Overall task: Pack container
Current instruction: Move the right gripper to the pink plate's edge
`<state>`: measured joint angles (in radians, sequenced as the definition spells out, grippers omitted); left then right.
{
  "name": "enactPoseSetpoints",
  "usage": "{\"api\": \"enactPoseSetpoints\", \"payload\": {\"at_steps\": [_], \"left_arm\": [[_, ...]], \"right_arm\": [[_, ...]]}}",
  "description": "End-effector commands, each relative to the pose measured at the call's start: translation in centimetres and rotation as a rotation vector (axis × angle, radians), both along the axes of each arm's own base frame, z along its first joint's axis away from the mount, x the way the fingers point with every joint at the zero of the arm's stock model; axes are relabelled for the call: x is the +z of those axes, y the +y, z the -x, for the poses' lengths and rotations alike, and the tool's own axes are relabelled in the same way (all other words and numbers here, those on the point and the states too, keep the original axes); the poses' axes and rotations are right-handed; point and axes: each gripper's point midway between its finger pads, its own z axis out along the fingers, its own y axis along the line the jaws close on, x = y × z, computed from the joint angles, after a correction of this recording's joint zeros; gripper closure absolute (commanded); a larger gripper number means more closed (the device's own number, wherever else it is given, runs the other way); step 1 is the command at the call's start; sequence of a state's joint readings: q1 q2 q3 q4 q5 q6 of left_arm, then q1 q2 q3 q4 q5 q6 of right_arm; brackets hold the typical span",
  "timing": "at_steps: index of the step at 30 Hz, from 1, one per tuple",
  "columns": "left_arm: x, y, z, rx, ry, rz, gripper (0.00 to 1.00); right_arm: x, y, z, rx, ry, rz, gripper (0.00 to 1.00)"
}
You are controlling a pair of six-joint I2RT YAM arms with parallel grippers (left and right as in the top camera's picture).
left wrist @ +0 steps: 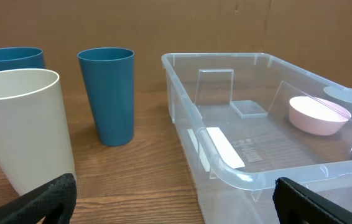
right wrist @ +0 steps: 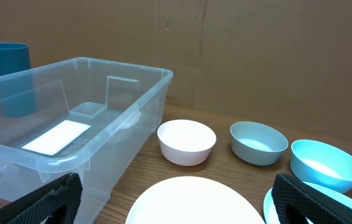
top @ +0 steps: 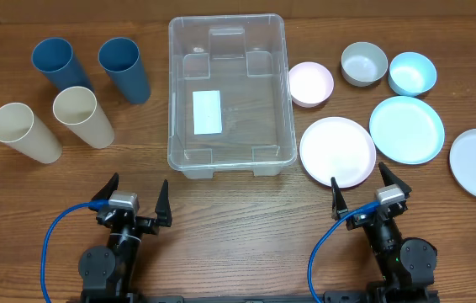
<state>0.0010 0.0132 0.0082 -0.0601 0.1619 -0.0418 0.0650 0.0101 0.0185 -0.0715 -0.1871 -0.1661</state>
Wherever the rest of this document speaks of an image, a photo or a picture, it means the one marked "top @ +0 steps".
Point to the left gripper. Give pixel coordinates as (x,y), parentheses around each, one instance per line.
(163,211)

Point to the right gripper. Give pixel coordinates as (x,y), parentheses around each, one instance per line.
(355,221)

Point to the pink plate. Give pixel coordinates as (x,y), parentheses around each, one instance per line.
(339,148)

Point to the light blue plate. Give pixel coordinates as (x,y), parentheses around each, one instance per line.
(407,130)

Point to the cream cup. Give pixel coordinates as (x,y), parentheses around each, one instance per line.
(22,130)
(78,109)

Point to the pink bowl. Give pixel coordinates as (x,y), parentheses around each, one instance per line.
(310,84)

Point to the light blue bowl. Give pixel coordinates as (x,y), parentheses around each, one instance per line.
(411,74)

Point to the grey bowl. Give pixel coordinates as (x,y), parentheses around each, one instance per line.
(363,63)

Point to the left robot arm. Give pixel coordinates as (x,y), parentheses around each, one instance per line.
(107,270)

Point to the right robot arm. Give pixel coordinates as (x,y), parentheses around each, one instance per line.
(406,264)

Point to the white label in bin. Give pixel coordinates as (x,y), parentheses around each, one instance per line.
(207,117)

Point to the clear plastic storage bin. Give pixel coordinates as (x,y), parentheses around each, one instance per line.
(245,58)

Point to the dark blue cup near bin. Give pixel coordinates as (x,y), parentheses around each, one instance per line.
(120,58)

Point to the dark blue cup far left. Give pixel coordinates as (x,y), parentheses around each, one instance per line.
(56,60)

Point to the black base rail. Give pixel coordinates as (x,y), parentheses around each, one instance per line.
(336,296)

